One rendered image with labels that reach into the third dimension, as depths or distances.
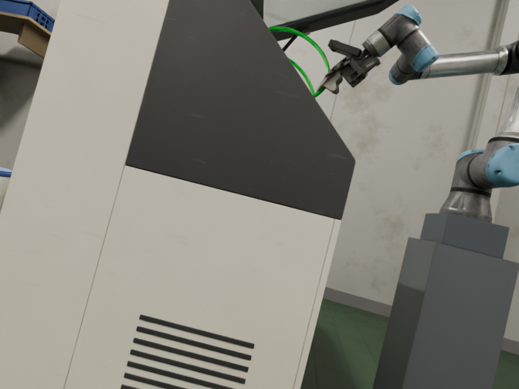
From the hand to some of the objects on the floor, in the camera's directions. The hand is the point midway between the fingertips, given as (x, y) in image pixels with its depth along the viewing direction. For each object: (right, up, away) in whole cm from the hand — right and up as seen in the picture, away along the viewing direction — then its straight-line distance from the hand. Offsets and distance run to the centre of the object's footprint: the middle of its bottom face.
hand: (319, 87), depth 110 cm
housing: (-89, -106, +38) cm, 144 cm away
